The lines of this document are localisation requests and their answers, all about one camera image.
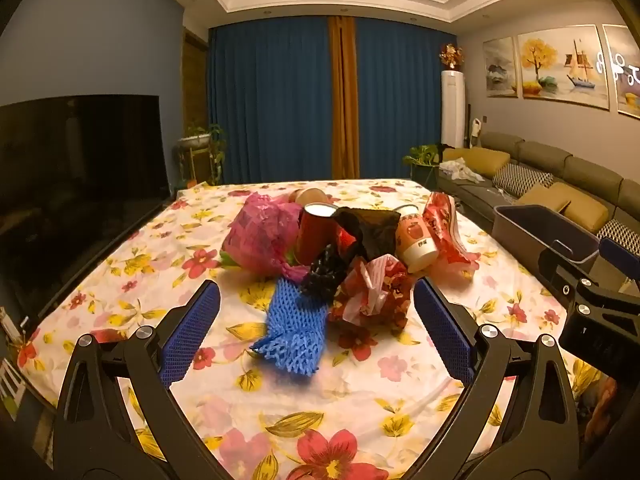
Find red snack wrapper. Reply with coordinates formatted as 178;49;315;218
422;191;481;276

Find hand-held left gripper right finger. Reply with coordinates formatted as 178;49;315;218
400;276;581;480

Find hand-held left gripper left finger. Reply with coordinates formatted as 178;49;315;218
52;280;226;480

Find grey sofa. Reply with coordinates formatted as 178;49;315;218
437;131;640;271

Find black plastic bag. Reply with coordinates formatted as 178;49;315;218
332;206;401;261

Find floral tablecloth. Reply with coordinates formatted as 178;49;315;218
15;177;601;480

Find tree and sailboat painting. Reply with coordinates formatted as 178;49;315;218
516;25;612;110

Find orange flower decoration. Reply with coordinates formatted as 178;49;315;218
439;44;463;71

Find brown wooden panel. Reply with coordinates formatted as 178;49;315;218
182;27;208;181

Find brown paper cup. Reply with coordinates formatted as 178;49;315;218
290;187;333;208

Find apple print paper cup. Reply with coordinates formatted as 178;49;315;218
395;212;437;273

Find white crumpled clothes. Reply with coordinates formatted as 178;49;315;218
440;157;483;183

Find red white plastic bag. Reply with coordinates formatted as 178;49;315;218
327;255;416;331

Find dark purple foam net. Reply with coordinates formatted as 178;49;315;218
300;245;348;303

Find purple grey framed painting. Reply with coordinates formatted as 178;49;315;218
602;24;640;120

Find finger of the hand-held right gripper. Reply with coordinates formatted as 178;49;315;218
539;249;601;311
600;237;640;281

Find yellow cushion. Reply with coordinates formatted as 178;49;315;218
550;182;610;233
442;147;511;177
515;182;572;213

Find white standing air conditioner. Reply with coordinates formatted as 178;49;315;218
440;70;466;150

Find black white patterned pillow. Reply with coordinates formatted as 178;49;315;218
492;164;555;196
597;220;640;256

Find red paper cup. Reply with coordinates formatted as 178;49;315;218
295;202;341;266

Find green plant in dark pot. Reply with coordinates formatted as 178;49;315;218
404;144;441;183

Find blue curtain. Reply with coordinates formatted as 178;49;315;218
207;16;333;186
352;17;458;181

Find small grey landscape painting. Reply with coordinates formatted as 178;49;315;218
482;37;518;98

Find plant in white pot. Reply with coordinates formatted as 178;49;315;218
175;122;226;186

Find black television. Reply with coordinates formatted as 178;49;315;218
0;94;168;321

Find grey plastic bin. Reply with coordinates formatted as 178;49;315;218
492;204;601;291

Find orange curtain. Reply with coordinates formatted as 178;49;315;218
327;15;361;179

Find pink plastic bag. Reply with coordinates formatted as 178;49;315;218
222;192;303;278

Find blue foam net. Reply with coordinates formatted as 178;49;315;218
248;277;328;376

